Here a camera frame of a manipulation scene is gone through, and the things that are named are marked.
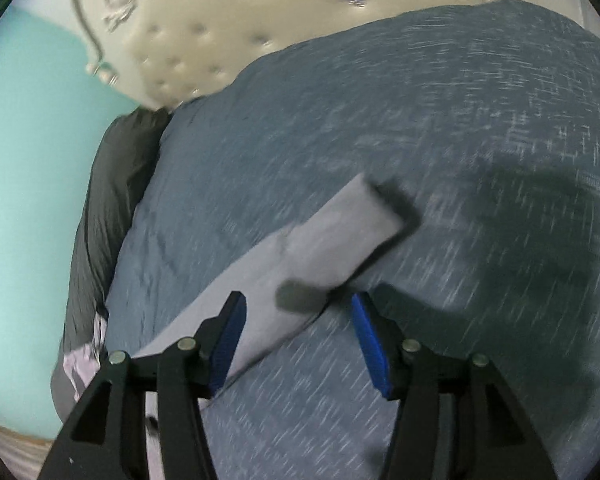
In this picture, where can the light lilac jacket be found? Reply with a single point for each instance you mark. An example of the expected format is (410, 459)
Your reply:
(80, 365)

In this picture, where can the wooden frame strip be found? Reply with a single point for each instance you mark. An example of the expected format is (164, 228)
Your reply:
(20, 432)

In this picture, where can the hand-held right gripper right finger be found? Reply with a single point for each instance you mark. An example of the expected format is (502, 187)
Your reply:
(375, 350)

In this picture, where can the grey knit sweater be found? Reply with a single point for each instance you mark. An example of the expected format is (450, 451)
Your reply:
(305, 255)

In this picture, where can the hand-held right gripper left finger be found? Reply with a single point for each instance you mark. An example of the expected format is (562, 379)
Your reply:
(227, 345)

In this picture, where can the dark grey long pillow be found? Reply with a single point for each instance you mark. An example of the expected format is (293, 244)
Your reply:
(105, 210)

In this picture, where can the blue patterned bed blanket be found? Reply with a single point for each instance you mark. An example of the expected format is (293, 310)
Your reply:
(380, 110)

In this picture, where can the cream tufted headboard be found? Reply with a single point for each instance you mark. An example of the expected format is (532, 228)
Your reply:
(230, 10)

